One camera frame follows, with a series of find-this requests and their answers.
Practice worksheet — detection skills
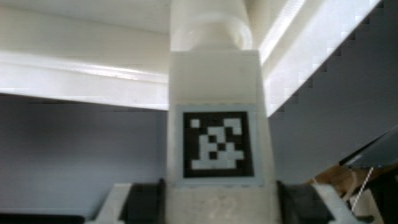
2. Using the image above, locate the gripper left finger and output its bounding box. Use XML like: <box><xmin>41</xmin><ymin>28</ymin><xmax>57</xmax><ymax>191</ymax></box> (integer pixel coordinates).
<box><xmin>87</xmin><ymin>180</ymin><xmax>166</xmax><ymax>224</ymax></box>

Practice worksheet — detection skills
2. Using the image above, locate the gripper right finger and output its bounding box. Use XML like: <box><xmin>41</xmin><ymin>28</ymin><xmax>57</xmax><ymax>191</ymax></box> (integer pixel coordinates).
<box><xmin>277</xmin><ymin>182</ymin><xmax>363</xmax><ymax>224</ymax></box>

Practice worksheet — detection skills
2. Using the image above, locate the white leg with tag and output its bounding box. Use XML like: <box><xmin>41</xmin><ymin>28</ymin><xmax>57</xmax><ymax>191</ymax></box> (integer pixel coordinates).
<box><xmin>166</xmin><ymin>0</ymin><xmax>281</xmax><ymax>224</ymax></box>

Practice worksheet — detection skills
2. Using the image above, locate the white square tabletop tray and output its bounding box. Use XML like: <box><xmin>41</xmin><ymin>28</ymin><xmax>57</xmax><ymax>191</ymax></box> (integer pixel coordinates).
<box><xmin>0</xmin><ymin>0</ymin><xmax>382</xmax><ymax>110</ymax></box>

